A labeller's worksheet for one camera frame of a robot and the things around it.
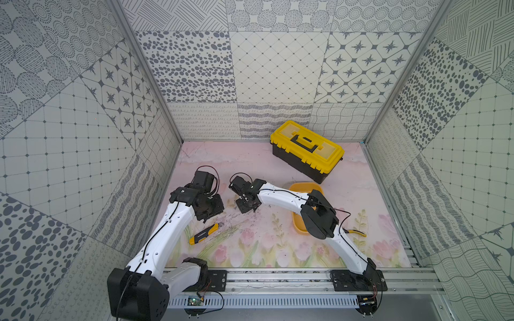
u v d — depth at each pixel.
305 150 0.94
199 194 0.55
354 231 0.86
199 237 0.84
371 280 0.64
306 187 1.00
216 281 0.73
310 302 0.70
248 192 0.69
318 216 0.56
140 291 0.36
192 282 0.62
